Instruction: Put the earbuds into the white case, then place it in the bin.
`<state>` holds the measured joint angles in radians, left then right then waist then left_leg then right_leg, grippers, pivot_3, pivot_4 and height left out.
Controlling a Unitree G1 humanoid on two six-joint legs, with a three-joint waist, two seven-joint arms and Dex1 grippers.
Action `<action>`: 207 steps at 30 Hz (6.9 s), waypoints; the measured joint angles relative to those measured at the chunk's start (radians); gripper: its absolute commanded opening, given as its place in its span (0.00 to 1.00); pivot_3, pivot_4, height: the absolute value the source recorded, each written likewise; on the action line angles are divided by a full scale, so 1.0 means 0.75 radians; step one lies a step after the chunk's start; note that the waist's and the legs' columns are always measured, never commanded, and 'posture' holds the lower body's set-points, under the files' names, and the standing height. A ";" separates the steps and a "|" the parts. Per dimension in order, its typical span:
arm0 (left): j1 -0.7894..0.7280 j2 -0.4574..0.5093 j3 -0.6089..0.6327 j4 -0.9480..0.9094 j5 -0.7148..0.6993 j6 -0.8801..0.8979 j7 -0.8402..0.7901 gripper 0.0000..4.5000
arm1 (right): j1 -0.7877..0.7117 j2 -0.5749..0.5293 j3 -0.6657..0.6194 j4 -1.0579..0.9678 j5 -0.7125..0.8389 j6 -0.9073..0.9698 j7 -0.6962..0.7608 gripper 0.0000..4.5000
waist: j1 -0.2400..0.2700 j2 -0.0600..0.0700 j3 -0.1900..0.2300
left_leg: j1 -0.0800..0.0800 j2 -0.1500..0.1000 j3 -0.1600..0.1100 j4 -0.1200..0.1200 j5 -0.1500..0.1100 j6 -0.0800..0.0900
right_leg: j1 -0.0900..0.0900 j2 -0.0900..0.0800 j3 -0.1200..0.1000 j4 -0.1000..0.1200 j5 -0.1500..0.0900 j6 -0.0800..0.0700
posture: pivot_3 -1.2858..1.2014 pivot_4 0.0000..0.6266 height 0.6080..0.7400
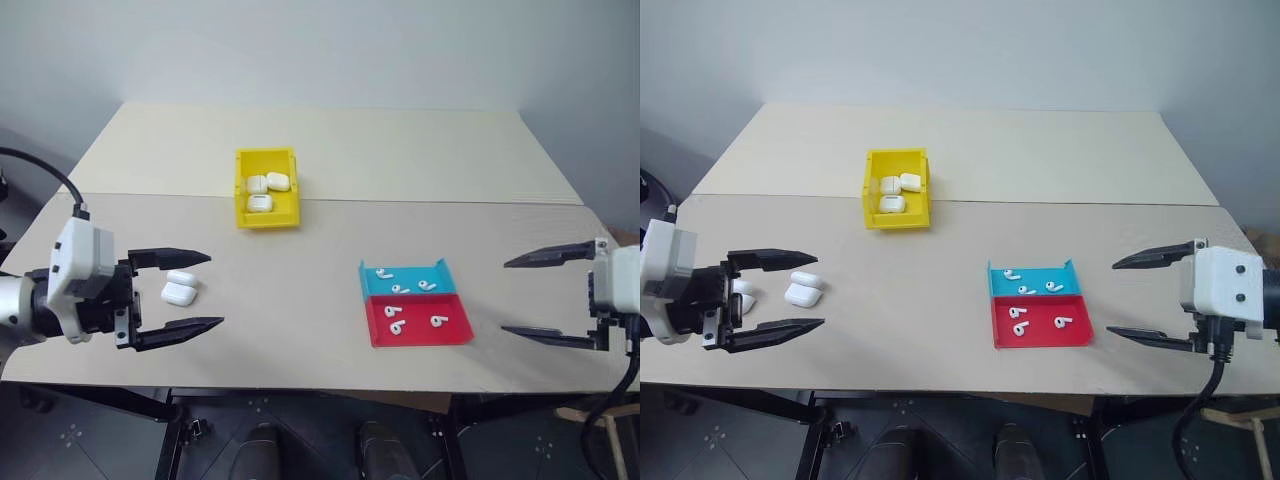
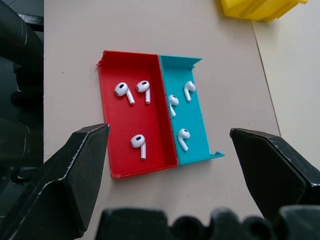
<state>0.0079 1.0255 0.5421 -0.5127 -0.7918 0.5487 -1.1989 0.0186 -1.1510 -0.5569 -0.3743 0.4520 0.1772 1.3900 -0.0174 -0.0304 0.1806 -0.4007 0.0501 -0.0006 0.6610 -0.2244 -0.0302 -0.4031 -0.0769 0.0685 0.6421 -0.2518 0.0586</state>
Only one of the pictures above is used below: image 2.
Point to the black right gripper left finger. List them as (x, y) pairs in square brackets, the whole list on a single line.
[(62, 182)]

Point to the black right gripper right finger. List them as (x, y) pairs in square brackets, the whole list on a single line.
[(272, 175)]

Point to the yellow plastic container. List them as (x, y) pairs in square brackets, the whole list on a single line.
[(260, 8)]

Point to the red plastic tray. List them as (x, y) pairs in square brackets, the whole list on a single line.
[(135, 117)]

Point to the teal plastic tray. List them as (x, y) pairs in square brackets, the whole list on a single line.
[(190, 120)]

